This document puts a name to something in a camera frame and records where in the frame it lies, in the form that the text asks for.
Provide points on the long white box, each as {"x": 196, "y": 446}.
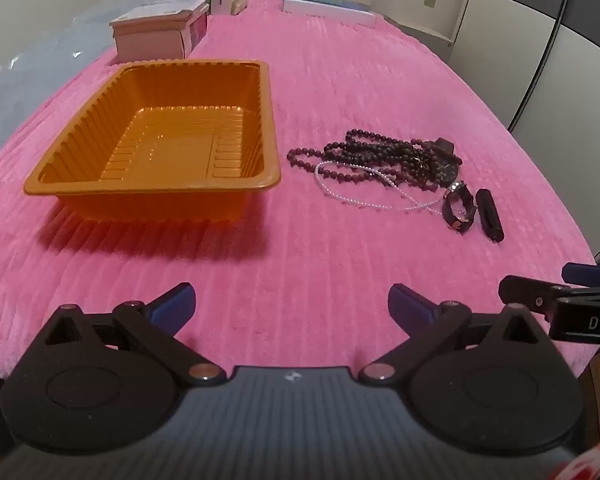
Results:
{"x": 330, "y": 15}

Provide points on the pink ribbed blanket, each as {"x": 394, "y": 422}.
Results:
{"x": 330, "y": 260}

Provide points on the white magenta box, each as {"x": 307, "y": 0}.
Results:
{"x": 197, "y": 30}

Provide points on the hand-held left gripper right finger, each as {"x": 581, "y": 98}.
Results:
{"x": 407, "y": 305}

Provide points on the white grey wardrobe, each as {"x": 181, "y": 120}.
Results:
{"x": 530, "y": 60}

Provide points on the white green box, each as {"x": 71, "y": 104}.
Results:
{"x": 221, "y": 4}

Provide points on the black tube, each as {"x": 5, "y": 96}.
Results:
{"x": 489, "y": 215}

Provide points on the white nightstand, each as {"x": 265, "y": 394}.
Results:
{"x": 420, "y": 35}

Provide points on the orange plastic tray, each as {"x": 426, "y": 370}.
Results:
{"x": 180, "y": 135}

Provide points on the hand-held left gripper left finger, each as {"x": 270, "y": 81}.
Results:
{"x": 172, "y": 305}

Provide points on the red white printed clothing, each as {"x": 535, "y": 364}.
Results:
{"x": 595, "y": 465}

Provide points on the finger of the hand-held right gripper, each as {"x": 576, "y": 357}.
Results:
{"x": 525, "y": 290}
{"x": 585, "y": 273}

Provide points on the pink cardboard box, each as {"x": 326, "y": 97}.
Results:
{"x": 147, "y": 40}

